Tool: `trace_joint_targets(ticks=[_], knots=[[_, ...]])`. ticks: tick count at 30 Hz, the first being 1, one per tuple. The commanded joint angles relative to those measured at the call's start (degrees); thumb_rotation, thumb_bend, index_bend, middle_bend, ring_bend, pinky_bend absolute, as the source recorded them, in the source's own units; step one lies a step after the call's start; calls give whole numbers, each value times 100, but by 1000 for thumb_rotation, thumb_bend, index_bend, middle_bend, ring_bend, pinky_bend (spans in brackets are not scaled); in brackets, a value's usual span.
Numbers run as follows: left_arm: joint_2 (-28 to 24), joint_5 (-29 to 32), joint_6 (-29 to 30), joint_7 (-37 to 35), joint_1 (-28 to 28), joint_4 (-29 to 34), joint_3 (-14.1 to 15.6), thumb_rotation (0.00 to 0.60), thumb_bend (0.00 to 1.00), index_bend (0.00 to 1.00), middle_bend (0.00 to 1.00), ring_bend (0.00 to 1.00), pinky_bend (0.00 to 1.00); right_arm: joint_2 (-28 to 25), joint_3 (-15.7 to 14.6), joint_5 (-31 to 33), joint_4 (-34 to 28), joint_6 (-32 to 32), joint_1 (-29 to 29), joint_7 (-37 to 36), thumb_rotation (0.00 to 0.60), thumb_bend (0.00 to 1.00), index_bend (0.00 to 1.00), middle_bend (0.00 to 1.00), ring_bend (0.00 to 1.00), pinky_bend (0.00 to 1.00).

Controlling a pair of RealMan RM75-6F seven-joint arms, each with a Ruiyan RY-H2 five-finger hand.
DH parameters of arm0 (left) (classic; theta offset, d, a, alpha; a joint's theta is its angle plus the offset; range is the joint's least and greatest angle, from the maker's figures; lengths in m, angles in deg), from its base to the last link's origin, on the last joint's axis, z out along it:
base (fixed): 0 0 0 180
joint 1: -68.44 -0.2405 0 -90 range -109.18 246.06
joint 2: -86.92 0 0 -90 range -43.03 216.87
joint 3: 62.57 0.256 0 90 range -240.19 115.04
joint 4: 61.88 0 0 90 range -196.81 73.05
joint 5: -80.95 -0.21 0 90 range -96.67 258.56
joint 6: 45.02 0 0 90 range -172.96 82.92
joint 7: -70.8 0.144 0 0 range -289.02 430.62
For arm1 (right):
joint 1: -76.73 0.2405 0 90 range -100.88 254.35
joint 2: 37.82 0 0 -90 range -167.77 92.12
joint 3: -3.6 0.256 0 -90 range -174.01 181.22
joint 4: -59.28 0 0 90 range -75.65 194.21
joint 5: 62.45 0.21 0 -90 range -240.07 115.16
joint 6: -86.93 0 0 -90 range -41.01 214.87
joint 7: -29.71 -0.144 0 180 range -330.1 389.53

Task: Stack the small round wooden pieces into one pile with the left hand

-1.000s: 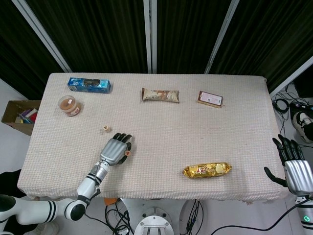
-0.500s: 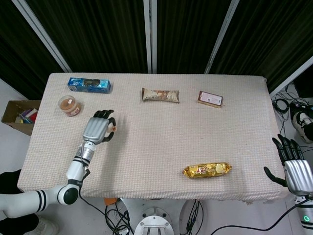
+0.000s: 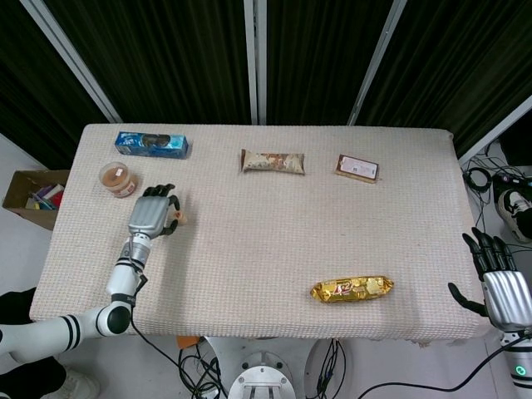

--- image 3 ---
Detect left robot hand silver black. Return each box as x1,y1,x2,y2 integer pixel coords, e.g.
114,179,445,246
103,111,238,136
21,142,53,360
127,182,183,239

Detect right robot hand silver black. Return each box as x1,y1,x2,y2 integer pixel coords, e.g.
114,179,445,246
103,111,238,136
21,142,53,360
447,227,532,332

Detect silver robot base column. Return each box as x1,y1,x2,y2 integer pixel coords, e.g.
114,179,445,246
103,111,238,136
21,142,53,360
227,351,298,399

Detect clear plastic snack jar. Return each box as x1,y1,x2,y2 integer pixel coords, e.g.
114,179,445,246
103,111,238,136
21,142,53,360
98,162,139,200

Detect blue cookie box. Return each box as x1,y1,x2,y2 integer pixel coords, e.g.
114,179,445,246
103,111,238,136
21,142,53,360
114,131,194,160

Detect white black sneaker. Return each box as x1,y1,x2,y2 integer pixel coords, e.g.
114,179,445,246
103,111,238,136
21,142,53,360
495,188,532,244

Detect colourful items in cardboard box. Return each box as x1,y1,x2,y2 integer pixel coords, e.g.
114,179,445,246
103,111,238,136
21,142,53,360
25,184,64,211

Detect beige waffle table cloth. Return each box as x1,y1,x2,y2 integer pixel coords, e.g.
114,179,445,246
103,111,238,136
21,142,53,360
29,123,485,346

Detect brown cardboard box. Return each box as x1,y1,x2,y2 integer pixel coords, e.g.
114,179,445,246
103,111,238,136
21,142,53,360
2,169,71,232

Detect beige brown snack bag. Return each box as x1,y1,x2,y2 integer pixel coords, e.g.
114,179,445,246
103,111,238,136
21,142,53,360
239,149,307,176

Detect gold foil biscuit package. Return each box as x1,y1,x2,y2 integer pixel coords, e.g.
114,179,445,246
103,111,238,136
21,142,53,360
310,274,395,305

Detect black curtain backdrop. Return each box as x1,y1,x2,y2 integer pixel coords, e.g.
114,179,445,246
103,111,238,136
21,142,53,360
0,0,532,167

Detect white shoe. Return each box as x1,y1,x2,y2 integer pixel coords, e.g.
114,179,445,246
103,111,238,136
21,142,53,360
61,367,101,399

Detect brown yellow flat box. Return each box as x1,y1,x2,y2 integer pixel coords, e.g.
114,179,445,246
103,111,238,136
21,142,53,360
333,154,382,185

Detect person's black trousers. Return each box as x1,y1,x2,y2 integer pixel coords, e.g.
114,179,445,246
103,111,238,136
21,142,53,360
0,289,68,399

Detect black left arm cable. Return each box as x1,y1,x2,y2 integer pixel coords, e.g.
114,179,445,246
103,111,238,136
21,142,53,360
126,234,229,399

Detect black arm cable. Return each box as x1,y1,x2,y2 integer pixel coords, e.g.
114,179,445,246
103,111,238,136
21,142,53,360
357,332,532,399
126,234,229,399

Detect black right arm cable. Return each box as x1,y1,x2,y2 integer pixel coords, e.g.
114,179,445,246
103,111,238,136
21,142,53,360
357,332,532,399

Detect black floor cable bundle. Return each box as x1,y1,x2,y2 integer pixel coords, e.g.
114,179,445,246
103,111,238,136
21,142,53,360
461,140,532,254

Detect white metal frame post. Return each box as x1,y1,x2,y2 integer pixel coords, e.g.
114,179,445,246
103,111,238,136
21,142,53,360
22,0,122,125
347,0,411,126
244,0,268,126
456,94,532,163

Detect black cables under table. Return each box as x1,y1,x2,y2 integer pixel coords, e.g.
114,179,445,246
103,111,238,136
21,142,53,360
177,338,347,399

